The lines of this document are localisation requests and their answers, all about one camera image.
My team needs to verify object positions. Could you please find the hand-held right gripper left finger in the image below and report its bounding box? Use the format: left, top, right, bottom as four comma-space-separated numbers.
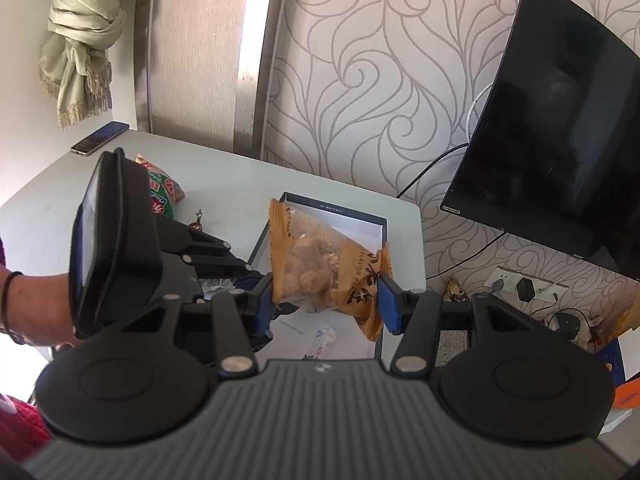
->
120, 275, 275, 375

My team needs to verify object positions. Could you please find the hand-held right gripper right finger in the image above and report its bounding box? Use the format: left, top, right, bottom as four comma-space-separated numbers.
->
377, 275, 546, 376

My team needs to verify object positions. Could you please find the orange snack packet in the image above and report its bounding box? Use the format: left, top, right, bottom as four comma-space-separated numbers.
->
269, 197, 392, 343

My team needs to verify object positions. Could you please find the dark blue cardboard box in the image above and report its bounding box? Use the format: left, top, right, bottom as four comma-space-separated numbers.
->
247, 191, 389, 361

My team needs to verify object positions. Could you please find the person's left forearm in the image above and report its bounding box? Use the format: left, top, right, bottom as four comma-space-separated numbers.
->
0, 265, 76, 347

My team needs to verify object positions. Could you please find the white candy wrapper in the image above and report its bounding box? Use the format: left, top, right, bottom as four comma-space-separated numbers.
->
302, 325, 338, 361

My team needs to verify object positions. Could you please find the green snack packet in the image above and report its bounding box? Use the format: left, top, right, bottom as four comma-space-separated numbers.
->
134, 154, 187, 218

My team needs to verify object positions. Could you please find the dark smartphone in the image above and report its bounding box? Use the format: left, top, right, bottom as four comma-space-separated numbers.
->
70, 121, 131, 157

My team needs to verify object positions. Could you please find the black wristband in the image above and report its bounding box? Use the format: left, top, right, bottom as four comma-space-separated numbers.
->
0, 271, 25, 333

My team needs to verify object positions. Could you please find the small black device box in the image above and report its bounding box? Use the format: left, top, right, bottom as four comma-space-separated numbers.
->
554, 311, 582, 339

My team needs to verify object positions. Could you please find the pale green fringed scarf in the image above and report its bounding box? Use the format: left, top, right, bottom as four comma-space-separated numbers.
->
39, 0, 128, 128

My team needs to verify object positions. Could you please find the blue plastic object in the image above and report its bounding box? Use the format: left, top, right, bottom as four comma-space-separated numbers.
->
605, 337, 626, 386

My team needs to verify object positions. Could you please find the yellow plastic bag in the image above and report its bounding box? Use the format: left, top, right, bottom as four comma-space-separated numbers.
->
597, 305, 640, 341

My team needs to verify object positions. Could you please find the black flat monitor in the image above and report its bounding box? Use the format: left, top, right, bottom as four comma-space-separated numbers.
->
440, 0, 640, 281

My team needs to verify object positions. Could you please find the black cable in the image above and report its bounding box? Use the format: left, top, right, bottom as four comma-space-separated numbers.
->
440, 230, 506, 278
396, 142, 471, 198

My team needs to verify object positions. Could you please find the wall power strip with plugs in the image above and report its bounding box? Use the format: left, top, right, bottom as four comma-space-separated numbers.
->
487, 267, 568, 303

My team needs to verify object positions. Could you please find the white cable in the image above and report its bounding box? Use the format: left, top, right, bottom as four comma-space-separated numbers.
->
466, 82, 496, 138

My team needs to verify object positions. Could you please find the silver metal door frame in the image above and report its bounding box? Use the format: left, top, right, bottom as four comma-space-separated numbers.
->
232, 0, 293, 158

